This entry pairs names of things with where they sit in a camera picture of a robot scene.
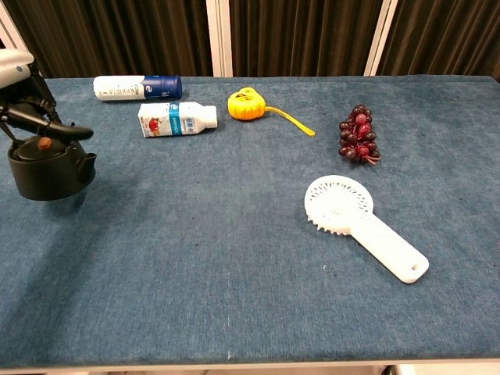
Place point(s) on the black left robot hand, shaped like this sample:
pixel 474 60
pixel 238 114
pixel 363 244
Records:
pixel 27 105

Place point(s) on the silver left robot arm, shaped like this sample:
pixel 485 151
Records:
pixel 11 66

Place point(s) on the white handheld fan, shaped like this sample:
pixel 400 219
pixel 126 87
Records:
pixel 343 207

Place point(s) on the yellow tape measure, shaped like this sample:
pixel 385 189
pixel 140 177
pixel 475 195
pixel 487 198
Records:
pixel 245 104

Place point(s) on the white frame post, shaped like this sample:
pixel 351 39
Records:
pixel 219 37
pixel 381 37
pixel 11 35

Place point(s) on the blue table cloth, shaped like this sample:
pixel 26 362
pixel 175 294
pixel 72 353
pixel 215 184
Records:
pixel 234 242

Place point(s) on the white milk bottle blue label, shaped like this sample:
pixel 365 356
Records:
pixel 176 119

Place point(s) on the black cast iron kettle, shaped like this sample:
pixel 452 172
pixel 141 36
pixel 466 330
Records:
pixel 47 172

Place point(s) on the white and navy can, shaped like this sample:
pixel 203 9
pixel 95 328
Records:
pixel 129 88

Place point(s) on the bunch of dark red grapes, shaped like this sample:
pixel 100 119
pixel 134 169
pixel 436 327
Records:
pixel 359 134

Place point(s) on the dark pleated curtain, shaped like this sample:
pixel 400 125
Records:
pixel 117 35

